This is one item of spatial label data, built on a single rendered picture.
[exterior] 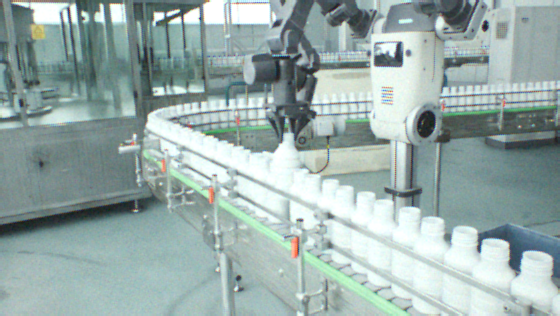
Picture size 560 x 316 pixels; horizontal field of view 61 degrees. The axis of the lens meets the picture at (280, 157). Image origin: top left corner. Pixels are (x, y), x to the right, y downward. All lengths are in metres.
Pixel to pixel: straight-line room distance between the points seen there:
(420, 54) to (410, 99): 0.15
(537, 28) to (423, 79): 5.69
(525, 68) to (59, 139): 5.75
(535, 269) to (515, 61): 6.44
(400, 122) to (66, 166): 3.27
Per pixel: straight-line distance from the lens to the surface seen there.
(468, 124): 3.47
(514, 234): 1.51
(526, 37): 7.21
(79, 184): 4.45
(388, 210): 0.92
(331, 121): 2.87
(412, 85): 1.65
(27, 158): 4.37
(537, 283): 0.76
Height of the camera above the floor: 1.46
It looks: 13 degrees down
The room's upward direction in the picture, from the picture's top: 2 degrees counter-clockwise
